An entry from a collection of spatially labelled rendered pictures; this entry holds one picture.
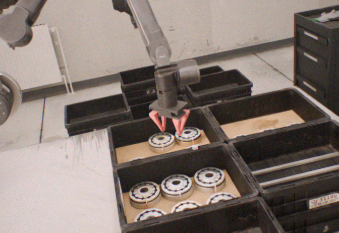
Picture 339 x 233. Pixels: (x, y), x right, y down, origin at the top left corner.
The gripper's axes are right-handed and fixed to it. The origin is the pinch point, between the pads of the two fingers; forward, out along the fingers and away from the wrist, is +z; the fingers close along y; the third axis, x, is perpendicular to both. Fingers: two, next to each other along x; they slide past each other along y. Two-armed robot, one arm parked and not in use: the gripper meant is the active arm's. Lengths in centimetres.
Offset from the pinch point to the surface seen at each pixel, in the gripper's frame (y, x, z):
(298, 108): -20, -62, 19
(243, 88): 37, -129, 47
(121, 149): 35.5, -12.4, 23.4
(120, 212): 3.5, 24.4, 14.5
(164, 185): 3.9, 2.6, 20.4
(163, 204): 1.2, 7.6, 23.4
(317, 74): 2, -171, 50
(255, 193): -28.1, 2.0, 13.1
